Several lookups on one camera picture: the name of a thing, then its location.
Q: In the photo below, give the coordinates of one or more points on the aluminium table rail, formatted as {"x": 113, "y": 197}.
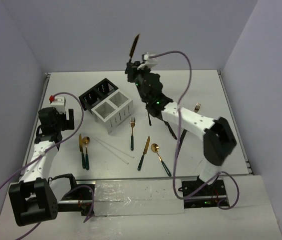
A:
{"x": 28, "y": 153}

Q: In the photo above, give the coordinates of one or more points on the black knife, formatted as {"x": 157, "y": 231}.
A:
{"x": 170, "y": 130}
{"x": 182, "y": 137}

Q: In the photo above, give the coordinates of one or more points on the white chopstick upper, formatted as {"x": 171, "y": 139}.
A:
{"x": 114, "y": 148}

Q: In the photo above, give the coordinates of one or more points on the black knife upper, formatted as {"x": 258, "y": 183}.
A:
{"x": 170, "y": 130}

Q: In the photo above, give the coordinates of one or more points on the gold spoon green handle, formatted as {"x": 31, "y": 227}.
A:
{"x": 86, "y": 141}
{"x": 155, "y": 149}

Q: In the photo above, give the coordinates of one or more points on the gold fork green handle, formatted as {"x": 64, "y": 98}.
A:
{"x": 132, "y": 124}
{"x": 197, "y": 107}

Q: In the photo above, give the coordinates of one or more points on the black utensil caddy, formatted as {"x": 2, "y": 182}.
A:
{"x": 97, "y": 94}

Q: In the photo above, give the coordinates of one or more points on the white chopstick lower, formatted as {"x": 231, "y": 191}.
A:
{"x": 126, "y": 162}

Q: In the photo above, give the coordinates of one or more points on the black knife lower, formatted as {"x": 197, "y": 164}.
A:
{"x": 182, "y": 137}

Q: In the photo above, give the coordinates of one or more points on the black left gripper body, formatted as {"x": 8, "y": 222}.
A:
{"x": 60, "y": 125}

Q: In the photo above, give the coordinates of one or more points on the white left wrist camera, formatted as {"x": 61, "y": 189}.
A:
{"x": 58, "y": 102}

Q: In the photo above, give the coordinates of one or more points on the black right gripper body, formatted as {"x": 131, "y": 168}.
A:
{"x": 137, "y": 76}

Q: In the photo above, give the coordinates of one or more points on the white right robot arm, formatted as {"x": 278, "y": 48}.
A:
{"x": 216, "y": 134}

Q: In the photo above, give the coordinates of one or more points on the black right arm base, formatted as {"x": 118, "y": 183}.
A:
{"x": 208, "y": 197}

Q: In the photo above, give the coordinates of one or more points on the gold knife green handle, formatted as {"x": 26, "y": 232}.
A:
{"x": 81, "y": 150}
{"x": 144, "y": 153}
{"x": 132, "y": 50}

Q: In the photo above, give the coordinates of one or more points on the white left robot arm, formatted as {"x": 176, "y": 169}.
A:
{"x": 32, "y": 199}

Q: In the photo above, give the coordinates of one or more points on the white utensil caddy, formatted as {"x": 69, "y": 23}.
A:
{"x": 113, "y": 110}

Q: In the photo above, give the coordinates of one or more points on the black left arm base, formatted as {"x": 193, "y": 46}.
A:
{"x": 73, "y": 195}

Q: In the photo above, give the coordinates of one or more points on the black spoon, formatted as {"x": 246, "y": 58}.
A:
{"x": 149, "y": 118}

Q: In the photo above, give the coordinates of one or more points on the white chopstick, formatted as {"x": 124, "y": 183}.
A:
{"x": 126, "y": 162}
{"x": 114, "y": 148}

